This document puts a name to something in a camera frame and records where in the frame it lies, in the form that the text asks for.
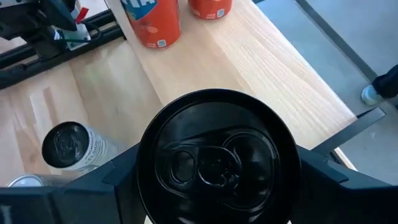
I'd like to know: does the white Celsius palm can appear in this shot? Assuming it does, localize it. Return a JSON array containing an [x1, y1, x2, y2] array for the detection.
[[41, 121, 130, 174], [136, 88, 302, 224]]

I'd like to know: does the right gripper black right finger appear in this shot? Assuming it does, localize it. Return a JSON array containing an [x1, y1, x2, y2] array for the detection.
[[290, 145, 398, 224]]

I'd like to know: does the orange Fanta can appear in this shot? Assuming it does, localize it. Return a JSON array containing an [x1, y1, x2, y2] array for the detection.
[[119, 0, 182, 50], [187, 0, 233, 21]]

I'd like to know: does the person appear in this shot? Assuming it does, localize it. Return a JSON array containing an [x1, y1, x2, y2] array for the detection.
[[360, 63, 398, 106]]

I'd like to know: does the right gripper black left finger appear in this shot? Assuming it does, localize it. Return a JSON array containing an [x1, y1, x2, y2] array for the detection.
[[0, 143, 147, 224]]

